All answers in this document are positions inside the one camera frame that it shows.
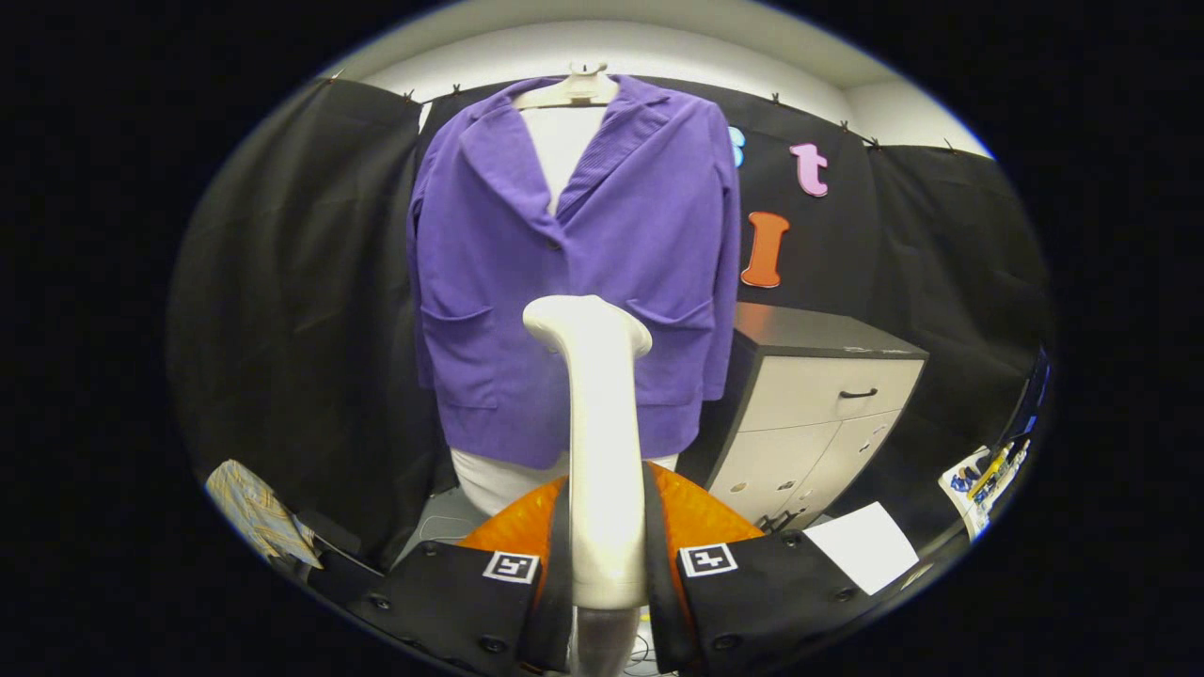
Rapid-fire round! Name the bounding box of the purple corduroy jacket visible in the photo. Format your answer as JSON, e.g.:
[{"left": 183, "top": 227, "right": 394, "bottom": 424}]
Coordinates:
[{"left": 406, "top": 73, "right": 742, "bottom": 469}]

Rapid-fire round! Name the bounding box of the yellow patterned cloth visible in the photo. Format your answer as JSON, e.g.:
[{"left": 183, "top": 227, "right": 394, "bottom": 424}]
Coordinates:
[{"left": 205, "top": 459, "right": 323, "bottom": 570}]

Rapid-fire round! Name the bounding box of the white tray of small items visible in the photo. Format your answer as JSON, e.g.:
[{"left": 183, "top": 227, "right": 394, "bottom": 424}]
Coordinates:
[{"left": 938, "top": 437, "right": 1033, "bottom": 542}]

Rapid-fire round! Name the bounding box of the computer monitor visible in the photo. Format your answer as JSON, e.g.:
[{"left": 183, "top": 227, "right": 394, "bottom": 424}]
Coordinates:
[{"left": 1011, "top": 348, "right": 1053, "bottom": 443}]

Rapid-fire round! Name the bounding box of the grey cabinet with dark top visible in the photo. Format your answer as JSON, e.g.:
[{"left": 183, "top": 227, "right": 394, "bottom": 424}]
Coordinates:
[{"left": 677, "top": 301, "right": 930, "bottom": 535}]

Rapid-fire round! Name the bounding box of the white garment steamer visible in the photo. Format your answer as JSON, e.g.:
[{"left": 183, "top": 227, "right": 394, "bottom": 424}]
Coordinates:
[{"left": 522, "top": 294, "right": 653, "bottom": 677}]

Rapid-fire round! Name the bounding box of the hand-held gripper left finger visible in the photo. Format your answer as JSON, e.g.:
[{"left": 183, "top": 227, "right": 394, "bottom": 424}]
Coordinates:
[{"left": 348, "top": 475, "right": 575, "bottom": 676}]

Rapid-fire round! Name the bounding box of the white inner garment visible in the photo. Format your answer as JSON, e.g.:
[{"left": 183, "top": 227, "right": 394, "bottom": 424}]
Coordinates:
[{"left": 450, "top": 105, "right": 678, "bottom": 518}]

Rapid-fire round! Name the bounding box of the black backdrop cloth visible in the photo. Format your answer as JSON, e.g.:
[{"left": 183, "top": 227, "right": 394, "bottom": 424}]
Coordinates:
[{"left": 167, "top": 75, "right": 1053, "bottom": 570}]

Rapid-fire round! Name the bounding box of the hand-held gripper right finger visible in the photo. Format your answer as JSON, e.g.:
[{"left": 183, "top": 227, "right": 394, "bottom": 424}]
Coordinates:
[{"left": 642, "top": 461, "right": 880, "bottom": 676}]

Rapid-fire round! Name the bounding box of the white paper sheet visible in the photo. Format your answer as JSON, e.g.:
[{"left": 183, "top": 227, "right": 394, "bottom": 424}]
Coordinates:
[{"left": 804, "top": 501, "right": 921, "bottom": 595}]

